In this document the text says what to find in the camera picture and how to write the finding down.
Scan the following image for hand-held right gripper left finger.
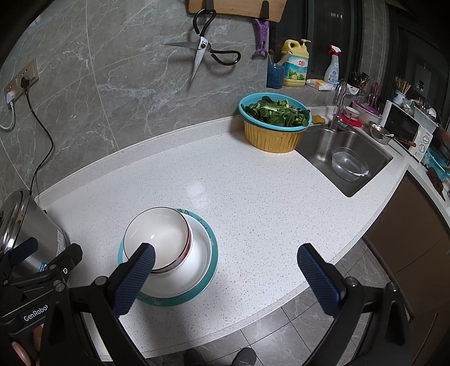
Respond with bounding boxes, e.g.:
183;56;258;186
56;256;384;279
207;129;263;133
39;242;157;366

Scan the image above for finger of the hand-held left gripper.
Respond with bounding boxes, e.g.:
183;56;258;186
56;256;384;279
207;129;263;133
0;237;39;280
21;243;83;286

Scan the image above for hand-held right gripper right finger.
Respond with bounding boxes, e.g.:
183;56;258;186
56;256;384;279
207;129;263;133
297;243;413;366

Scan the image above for teal floral deep plate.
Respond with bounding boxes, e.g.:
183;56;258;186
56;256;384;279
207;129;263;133
117;207;219;307

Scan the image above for patterned dark-rimmed bowl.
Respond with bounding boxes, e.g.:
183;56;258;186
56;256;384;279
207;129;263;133
122;207;193;273

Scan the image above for large white plate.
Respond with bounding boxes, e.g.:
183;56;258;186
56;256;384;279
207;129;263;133
141;213;214;298

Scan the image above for person's left hand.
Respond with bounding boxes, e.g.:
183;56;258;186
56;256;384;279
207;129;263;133
9;324;46;366

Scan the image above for stainless rice cooker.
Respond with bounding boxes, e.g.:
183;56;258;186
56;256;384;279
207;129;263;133
0;189;71;275

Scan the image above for person's grey shoe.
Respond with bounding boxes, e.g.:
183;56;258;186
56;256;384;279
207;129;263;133
232;347;257;366

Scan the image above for clear glass bowl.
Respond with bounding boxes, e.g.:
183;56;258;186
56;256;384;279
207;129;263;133
330;147;370;182

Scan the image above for stainless steel sink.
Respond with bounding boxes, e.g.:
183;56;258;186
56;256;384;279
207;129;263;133
295;127;393;198

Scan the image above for teal plastic basket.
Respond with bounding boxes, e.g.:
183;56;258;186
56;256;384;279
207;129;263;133
425;148;450;178

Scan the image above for green leafy vegetables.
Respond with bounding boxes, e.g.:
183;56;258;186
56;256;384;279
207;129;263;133
245;96;311;127

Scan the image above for chrome faucet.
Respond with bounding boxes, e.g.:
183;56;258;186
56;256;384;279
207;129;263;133
328;79;352;132

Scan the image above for purple bowl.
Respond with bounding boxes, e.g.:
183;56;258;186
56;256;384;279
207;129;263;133
352;100;384;118

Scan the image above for white toaster oven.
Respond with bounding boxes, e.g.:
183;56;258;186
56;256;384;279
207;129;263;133
382;99;438;162

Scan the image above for teal plastic colander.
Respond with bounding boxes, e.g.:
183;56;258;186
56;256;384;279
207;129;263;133
239;92;313;132

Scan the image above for white and yellow packet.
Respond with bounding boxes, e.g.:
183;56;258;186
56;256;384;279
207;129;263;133
305;78;335;92

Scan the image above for small utensil caddy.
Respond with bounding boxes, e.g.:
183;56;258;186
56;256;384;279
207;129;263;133
350;72;370;96

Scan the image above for chopstick holder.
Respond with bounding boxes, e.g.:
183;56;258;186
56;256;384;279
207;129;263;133
393;75;412;106

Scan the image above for blue cup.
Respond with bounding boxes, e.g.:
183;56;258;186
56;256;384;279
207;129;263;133
266;63;285;89

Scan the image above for white spray bottle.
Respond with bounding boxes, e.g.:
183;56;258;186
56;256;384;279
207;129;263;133
323;44;342;84

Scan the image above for yellow detergent bottle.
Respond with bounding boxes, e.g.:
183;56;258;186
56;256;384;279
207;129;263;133
282;39;312;87

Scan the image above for kitchen scissors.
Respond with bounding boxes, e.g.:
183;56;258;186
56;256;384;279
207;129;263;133
165;9;242;82

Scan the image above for purple peeler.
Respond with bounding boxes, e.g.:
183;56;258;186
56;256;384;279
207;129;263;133
251;18;271;60

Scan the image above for wooden cutting board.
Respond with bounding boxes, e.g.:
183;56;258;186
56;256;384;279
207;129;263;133
186;0;288;23

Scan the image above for black power cable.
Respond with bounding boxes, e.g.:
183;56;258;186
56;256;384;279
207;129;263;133
21;77;55;196

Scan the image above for white charger with cable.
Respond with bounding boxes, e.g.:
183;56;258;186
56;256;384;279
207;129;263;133
0;92;16;131

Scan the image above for steel strainer with handle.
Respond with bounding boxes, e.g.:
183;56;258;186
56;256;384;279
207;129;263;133
367;121;417;148

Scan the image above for wall power socket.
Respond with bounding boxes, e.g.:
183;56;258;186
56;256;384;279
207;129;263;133
3;58;39;104

